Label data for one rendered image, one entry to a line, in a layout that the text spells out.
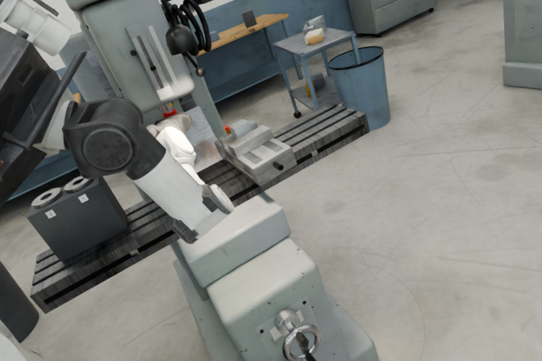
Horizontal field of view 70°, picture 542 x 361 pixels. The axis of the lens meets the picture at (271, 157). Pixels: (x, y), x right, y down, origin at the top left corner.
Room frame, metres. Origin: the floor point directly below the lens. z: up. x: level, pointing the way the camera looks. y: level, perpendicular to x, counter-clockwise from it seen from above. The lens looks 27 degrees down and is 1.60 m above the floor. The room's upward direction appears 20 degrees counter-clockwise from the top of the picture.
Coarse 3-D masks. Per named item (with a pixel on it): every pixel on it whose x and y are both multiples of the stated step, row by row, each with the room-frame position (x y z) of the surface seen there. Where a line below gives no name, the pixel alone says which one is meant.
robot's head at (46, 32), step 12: (12, 12) 0.78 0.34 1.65; (24, 12) 0.79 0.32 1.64; (36, 12) 0.81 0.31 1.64; (12, 24) 0.79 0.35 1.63; (24, 24) 0.79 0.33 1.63; (36, 24) 0.80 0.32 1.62; (48, 24) 0.80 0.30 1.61; (60, 24) 0.82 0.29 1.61; (36, 36) 0.79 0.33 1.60; (48, 36) 0.80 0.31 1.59; (60, 36) 0.81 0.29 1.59; (48, 48) 0.80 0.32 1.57; (60, 48) 0.81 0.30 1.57
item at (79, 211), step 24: (48, 192) 1.14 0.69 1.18; (72, 192) 1.10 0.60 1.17; (96, 192) 1.09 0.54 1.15; (48, 216) 1.05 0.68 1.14; (72, 216) 1.07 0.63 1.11; (96, 216) 1.08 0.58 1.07; (120, 216) 1.11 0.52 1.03; (48, 240) 1.04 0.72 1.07; (72, 240) 1.06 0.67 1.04; (96, 240) 1.07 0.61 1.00
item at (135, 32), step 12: (132, 24) 1.10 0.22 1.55; (132, 36) 1.09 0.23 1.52; (144, 36) 1.10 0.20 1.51; (144, 48) 1.09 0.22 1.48; (144, 60) 1.09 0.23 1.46; (156, 60) 1.10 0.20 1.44; (156, 72) 1.10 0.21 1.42; (156, 84) 1.09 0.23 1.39; (168, 84) 1.10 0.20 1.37; (168, 96) 1.09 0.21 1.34
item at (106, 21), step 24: (120, 0) 1.14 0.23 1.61; (144, 0) 1.15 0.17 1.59; (96, 24) 1.11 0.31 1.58; (120, 24) 1.12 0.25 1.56; (144, 24) 1.14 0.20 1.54; (168, 24) 1.17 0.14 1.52; (120, 48) 1.12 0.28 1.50; (168, 48) 1.15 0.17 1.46; (120, 72) 1.11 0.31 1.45; (144, 72) 1.13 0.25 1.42; (168, 72) 1.14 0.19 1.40; (144, 96) 1.12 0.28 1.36
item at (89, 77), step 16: (80, 32) 1.89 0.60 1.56; (64, 48) 1.51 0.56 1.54; (80, 48) 1.53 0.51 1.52; (80, 64) 1.52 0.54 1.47; (96, 64) 1.53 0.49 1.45; (192, 64) 1.63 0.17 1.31; (80, 80) 1.51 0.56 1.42; (96, 80) 1.52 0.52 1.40; (96, 96) 1.52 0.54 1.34; (112, 96) 1.53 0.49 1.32; (192, 96) 1.62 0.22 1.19; (208, 96) 1.64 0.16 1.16; (160, 112) 1.57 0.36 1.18; (208, 112) 1.63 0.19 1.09; (224, 128) 1.65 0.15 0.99; (192, 272) 1.51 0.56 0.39
